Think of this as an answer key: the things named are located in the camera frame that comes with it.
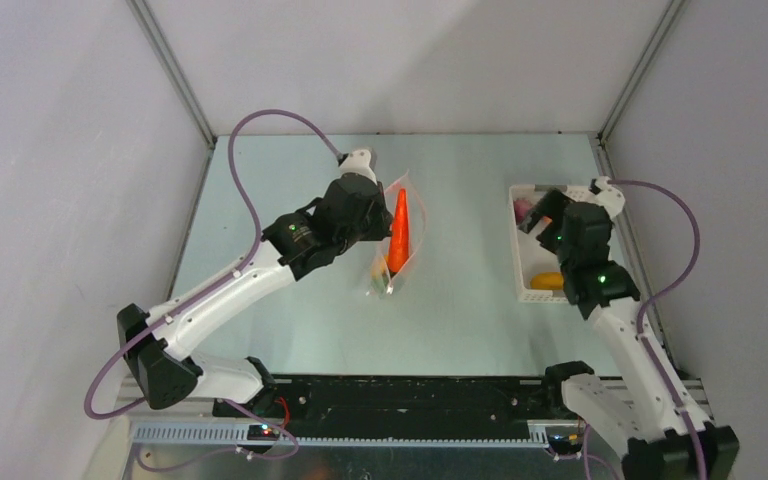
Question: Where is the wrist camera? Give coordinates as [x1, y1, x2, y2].
[338, 147, 378, 183]
[588, 176, 626, 220]

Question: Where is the purple onion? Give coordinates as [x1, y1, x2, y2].
[512, 198, 533, 225]

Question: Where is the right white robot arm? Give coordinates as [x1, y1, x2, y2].
[520, 187, 740, 479]

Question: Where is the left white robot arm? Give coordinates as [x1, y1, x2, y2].
[116, 173, 392, 417]

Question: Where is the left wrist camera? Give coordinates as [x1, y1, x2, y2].
[338, 147, 378, 183]

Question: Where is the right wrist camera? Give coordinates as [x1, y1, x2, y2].
[588, 176, 626, 220]

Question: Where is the white plastic basket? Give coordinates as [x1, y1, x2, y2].
[508, 184, 593, 304]

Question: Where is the red chili pepper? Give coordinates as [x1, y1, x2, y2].
[387, 188, 411, 276]

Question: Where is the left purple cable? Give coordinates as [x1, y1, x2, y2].
[83, 109, 346, 473]

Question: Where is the yellow mango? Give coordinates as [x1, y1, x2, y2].
[529, 272, 564, 291]

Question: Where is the clear zip top bag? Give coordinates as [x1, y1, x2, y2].
[366, 171, 428, 298]

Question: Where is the yellow bell pepper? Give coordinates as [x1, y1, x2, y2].
[368, 260, 394, 296]

